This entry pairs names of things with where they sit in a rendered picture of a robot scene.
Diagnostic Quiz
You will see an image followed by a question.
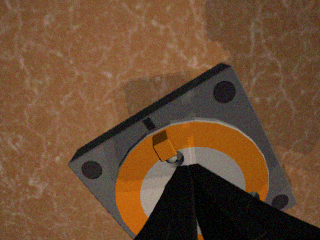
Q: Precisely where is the orange and grey round plate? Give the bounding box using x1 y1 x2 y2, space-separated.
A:
115 117 269 236

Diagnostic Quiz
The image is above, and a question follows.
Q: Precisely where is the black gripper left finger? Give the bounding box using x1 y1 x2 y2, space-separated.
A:
133 165 199 240

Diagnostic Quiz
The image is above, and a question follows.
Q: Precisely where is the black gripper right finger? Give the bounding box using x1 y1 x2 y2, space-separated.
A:
188 164 320 240

